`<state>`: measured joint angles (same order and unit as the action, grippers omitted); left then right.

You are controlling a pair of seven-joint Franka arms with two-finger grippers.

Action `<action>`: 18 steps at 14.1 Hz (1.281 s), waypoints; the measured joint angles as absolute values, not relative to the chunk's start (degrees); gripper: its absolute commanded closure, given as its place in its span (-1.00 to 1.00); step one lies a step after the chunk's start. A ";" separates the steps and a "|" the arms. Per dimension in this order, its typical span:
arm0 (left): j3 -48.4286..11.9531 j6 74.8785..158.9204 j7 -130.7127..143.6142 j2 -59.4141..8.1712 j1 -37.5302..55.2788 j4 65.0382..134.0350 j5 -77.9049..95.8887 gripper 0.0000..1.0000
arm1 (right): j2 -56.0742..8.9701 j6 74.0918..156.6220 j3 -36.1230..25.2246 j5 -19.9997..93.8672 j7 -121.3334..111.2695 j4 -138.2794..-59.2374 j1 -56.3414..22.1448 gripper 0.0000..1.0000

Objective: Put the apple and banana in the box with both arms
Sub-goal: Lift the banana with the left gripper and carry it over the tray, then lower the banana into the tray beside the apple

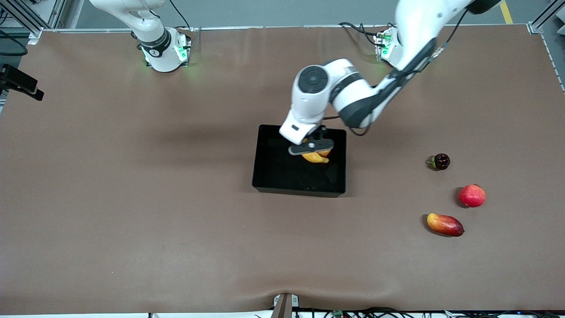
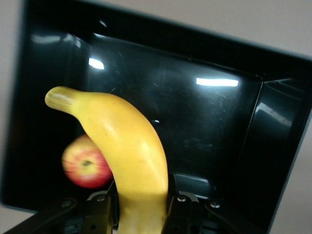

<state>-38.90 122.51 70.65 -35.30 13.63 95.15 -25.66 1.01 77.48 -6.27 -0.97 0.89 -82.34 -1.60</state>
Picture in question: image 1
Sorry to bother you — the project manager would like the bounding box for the yellow banana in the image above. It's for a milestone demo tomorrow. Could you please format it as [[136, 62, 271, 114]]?
[[301, 148, 333, 164]]

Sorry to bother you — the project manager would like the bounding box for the black rectangular plastic box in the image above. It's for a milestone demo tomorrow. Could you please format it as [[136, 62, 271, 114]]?
[[252, 124, 347, 198]]

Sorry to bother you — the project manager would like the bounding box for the red apple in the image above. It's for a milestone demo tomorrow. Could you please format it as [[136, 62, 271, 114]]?
[[459, 184, 487, 208]]

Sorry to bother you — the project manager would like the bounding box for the dark purple mangosteen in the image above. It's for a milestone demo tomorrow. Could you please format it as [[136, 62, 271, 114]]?
[[426, 153, 451, 171]]

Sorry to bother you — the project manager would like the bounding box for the red yellow mango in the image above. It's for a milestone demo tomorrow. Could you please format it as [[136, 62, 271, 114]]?
[[426, 213, 465, 238]]

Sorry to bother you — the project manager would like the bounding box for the brown table mat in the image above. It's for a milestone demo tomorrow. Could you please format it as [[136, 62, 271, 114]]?
[[0, 24, 565, 315]]

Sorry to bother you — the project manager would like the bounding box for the aluminium frame post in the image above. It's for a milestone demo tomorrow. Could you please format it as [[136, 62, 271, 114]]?
[[0, 0, 67, 45], [527, 0, 565, 35]]

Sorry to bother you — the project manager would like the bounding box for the black base power cable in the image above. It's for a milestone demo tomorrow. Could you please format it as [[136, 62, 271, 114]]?
[[339, 21, 381, 47]]

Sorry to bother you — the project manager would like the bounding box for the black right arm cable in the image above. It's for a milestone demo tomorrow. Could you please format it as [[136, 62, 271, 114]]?
[[0, 0, 201, 57]]

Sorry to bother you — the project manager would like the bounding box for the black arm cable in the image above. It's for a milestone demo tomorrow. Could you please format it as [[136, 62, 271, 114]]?
[[324, 9, 469, 136], [0, 0, 201, 57]]

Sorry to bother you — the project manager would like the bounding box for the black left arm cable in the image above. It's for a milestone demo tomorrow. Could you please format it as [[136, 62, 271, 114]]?
[[324, 9, 469, 136]]

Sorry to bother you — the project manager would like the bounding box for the black cable along table edge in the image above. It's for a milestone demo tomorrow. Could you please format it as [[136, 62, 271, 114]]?
[[296, 307, 424, 318]]

